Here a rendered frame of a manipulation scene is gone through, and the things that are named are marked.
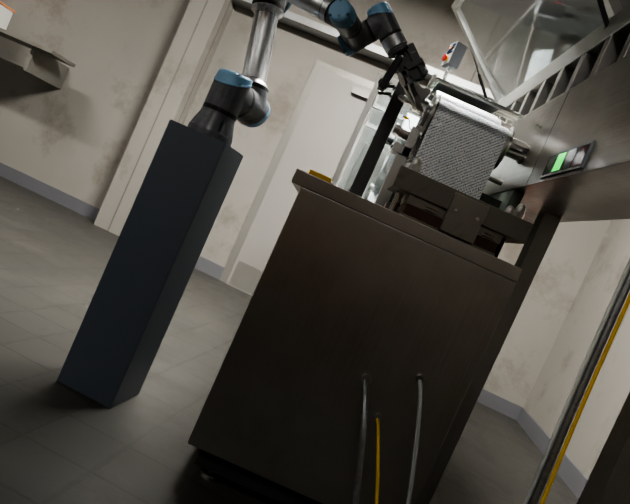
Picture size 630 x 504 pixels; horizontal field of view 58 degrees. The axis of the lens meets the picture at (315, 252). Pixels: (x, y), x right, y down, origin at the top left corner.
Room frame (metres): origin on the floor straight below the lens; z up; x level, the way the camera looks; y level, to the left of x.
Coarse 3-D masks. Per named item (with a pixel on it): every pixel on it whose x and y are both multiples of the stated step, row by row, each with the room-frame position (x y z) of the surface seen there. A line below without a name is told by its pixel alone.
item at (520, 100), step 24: (624, 24) 1.50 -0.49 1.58; (576, 48) 1.82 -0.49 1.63; (600, 48) 1.66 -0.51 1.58; (624, 48) 1.43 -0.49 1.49; (552, 72) 1.97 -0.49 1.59; (576, 72) 1.72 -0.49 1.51; (600, 72) 1.51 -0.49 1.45; (528, 96) 2.17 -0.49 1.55; (552, 96) 1.87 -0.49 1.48; (504, 120) 2.47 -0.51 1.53
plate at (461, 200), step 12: (456, 192) 1.56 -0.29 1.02; (456, 204) 1.56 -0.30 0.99; (468, 204) 1.56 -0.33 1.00; (480, 204) 1.56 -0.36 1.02; (444, 216) 1.57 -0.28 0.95; (456, 216) 1.56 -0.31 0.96; (468, 216) 1.56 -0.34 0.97; (480, 216) 1.56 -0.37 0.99; (444, 228) 1.56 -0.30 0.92; (456, 228) 1.56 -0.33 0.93; (468, 228) 1.56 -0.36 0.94; (468, 240) 1.56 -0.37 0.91
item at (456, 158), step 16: (432, 128) 1.78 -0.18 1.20; (448, 128) 1.78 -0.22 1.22; (432, 144) 1.78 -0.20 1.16; (448, 144) 1.78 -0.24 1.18; (464, 144) 1.78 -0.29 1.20; (480, 144) 1.78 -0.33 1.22; (432, 160) 1.78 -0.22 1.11; (448, 160) 1.78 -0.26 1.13; (464, 160) 1.78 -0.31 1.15; (480, 160) 1.78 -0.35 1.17; (496, 160) 1.78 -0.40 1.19; (432, 176) 1.78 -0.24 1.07; (448, 176) 1.78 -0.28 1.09; (464, 176) 1.78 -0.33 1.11; (480, 176) 1.78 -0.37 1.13; (464, 192) 1.78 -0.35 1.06; (480, 192) 1.78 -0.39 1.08
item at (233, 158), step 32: (160, 160) 1.77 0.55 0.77; (192, 160) 1.76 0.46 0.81; (224, 160) 1.79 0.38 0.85; (160, 192) 1.77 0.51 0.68; (192, 192) 1.75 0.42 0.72; (224, 192) 1.92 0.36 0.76; (128, 224) 1.77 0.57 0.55; (160, 224) 1.76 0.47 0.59; (192, 224) 1.76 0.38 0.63; (128, 256) 1.77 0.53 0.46; (160, 256) 1.75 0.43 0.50; (192, 256) 1.88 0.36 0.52; (128, 288) 1.76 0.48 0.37; (160, 288) 1.75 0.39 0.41; (96, 320) 1.77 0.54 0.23; (128, 320) 1.76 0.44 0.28; (160, 320) 1.85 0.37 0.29; (96, 352) 1.76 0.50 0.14; (128, 352) 1.75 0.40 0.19; (64, 384) 1.77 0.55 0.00; (96, 384) 1.76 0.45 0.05; (128, 384) 1.81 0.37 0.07
